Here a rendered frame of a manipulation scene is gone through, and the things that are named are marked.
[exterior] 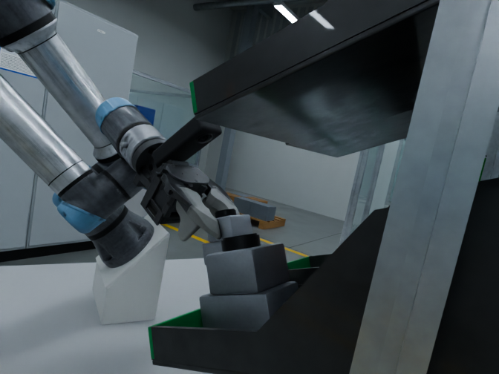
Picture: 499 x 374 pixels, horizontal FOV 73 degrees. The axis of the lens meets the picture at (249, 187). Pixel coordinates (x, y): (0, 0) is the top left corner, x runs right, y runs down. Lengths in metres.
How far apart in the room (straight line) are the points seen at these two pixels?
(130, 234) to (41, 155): 0.31
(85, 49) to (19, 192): 1.37
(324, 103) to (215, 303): 0.16
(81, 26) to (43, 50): 2.78
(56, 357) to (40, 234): 2.81
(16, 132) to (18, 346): 0.43
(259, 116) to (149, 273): 0.72
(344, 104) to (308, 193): 9.17
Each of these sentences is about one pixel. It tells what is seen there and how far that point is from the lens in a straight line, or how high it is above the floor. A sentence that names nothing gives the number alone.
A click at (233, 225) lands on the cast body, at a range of 0.44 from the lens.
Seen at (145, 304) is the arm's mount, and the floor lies 0.90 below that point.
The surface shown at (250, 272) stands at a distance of 0.23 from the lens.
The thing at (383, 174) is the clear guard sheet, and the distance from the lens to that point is 1.98.
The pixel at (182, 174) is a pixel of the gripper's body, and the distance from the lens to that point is 0.51.
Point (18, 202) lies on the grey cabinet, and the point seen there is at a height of 0.53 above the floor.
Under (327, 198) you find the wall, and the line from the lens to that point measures 9.18.
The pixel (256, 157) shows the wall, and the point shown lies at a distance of 10.26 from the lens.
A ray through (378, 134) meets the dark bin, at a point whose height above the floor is 1.38.
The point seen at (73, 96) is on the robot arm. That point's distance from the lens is 0.81.
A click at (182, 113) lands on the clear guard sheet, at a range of 4.97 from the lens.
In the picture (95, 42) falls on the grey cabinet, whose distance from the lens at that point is 3.61.
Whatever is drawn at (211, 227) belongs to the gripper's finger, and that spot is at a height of 1.23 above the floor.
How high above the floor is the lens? 1.34
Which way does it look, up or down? 6 degrees down
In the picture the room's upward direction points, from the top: 11 degrees clockwise
